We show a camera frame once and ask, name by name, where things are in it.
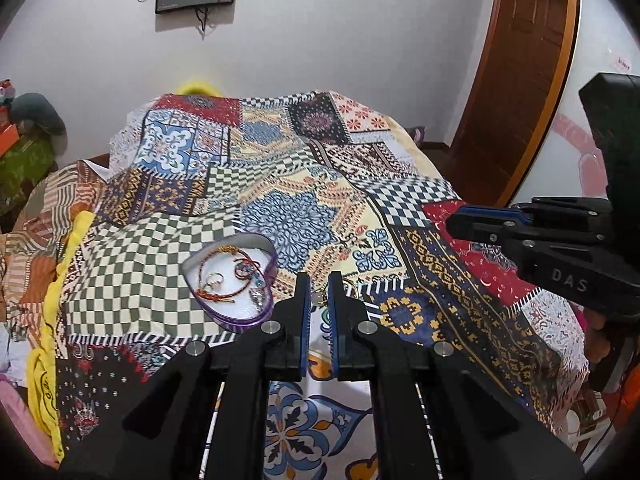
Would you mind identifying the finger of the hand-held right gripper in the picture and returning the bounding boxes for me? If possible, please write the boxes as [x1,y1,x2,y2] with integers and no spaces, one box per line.
[445,211,532,269]
[456,196,609,234]

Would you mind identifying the black monitor cable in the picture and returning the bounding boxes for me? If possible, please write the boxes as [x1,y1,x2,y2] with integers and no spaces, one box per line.
[194,7,217,40]

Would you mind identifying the orange striped blanket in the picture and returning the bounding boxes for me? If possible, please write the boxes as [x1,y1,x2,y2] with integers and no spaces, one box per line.
[0,159,115,347]

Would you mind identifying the yellow pillow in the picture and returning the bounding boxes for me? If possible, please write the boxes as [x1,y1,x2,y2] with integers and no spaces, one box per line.
[179,77,222,97]

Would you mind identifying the yellow blanket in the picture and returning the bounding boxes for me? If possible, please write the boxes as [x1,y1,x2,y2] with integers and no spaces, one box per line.
[26,209,97,463]

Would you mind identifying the purple heart-shaped jewelry box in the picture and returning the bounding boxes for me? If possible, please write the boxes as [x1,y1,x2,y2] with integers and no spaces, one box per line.
[180,233,279,334]

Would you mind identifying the person's right hand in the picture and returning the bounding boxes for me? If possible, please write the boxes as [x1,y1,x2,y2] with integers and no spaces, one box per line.
[581,305,610,367]

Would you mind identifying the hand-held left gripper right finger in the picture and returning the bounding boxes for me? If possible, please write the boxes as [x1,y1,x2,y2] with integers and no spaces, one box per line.
[326,270,587,480]

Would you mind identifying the white heart-print sliding door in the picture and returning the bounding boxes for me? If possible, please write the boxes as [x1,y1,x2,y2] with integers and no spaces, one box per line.
[500,0,640,211]

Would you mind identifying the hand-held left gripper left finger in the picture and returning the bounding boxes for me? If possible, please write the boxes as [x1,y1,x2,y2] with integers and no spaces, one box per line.
[59,272,314,480]

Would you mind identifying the orange box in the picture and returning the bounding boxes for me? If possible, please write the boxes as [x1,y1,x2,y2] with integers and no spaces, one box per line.
[0,124,22,159]

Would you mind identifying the brown wooden door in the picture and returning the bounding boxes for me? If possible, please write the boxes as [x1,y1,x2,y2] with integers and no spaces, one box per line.
[444,0,582,209]

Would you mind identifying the red braided cord bracelet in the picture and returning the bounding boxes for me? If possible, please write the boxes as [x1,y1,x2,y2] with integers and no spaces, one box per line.
[196,244,262,305]

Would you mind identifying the pink cloth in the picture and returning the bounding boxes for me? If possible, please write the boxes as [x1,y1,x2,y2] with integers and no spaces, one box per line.
[0,374,57,468]

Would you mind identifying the patchwork patterned blanket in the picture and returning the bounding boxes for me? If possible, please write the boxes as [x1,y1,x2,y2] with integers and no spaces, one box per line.
[51,90,592,480]

